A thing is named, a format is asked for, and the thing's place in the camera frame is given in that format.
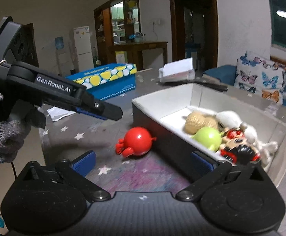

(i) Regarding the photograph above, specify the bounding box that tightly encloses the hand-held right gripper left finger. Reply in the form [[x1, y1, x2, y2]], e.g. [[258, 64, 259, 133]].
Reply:
[[23, 150, 111, 201]]

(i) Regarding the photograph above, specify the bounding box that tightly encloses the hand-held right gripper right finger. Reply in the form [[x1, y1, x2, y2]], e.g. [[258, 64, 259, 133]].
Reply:
[[176, 152, 269, 201]]

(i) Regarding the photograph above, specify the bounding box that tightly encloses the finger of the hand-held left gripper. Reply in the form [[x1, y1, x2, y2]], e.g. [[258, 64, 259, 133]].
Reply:
[[38, 100, 108, 121], [32, 69, 123, 121]]

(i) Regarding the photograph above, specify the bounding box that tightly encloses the green round toy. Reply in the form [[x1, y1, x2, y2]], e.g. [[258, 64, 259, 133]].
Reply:
[[191, 127, 224, 153]]

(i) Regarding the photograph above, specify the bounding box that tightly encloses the black-haired doll figure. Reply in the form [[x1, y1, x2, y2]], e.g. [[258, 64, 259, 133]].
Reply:
[[219, 125, 261, 166]]

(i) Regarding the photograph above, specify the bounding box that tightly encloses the beige peanut toy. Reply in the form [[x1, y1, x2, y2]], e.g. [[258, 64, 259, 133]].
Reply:
[[184, 111, 219, 135]]

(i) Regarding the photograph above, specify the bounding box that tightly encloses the white plush doll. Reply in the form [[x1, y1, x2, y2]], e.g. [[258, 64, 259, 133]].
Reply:
[[215, 111, 278, 168]]

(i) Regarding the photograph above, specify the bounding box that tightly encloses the red round toy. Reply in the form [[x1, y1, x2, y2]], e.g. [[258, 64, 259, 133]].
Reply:
[[115, 127, 157, 157]]

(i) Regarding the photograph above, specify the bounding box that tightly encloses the grey cardboard box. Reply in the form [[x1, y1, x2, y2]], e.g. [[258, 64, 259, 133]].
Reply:
[[131, 82, 286, 187]]

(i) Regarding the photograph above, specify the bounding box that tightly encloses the person's left hand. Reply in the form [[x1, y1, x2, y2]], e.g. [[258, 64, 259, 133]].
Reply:
[[0, 88, 47, 163]]

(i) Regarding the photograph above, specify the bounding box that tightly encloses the dark wooden door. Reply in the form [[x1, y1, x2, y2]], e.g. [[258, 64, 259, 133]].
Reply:
[[23, 23, 39, 67]]

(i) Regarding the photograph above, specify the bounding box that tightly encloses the grey star-print tablecloth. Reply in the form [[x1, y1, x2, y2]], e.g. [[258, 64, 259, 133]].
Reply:
[[41, 67, 286, 236]]

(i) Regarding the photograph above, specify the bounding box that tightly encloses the white paper sheet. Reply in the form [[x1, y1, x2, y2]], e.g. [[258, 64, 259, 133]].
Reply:
[[46, 106, 76, 122]]

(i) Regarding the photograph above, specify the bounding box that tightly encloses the blue box with yellow dots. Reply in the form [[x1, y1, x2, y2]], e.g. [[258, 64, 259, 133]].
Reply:
[[66, 63, 137, 101]]

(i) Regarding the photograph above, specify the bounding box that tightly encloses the water dispenser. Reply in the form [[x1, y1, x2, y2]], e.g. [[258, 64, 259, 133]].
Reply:
[[55, 37, 71, 77]]

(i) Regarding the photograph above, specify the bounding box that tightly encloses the white fridge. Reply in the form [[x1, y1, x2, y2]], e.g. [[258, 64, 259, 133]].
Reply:
[[73, 25, 92, 72]]

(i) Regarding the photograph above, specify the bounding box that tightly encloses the yellow white carton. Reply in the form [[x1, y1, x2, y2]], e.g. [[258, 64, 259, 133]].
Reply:
[[115, 51, 127, 64]]

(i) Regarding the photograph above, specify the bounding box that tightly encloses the wooden cabinet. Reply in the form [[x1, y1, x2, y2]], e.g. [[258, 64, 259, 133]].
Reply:
[[94, 0, 141, 67]]

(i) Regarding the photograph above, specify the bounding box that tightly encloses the wooden side table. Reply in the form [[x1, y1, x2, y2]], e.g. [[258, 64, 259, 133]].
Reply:
[[108, 42, 168, 70]]

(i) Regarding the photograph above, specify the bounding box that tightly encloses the blue sofa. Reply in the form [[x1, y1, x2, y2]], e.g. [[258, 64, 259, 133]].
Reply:
[[202, 65, 286, 109]]

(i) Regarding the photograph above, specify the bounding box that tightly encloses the butterfly print pillow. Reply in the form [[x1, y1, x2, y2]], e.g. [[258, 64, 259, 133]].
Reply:
[[234, 52, 286, 105]]

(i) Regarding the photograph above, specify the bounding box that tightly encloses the dark wooden door frame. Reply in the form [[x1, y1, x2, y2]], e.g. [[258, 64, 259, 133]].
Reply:
[[168, 0, 218, 70]]

